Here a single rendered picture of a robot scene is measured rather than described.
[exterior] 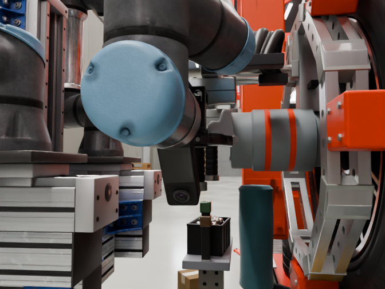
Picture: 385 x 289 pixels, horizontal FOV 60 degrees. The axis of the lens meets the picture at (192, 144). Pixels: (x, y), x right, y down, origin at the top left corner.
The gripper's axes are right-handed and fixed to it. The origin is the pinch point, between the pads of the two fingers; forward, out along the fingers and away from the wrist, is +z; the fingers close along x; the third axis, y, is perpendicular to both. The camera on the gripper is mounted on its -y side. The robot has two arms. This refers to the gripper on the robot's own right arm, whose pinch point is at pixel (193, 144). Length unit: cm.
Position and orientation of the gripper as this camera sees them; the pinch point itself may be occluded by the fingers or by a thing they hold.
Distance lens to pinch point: 58.5
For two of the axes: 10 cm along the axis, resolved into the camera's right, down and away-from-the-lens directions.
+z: 1.4, 0.5, 9.9
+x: -9.9, 0.1, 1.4
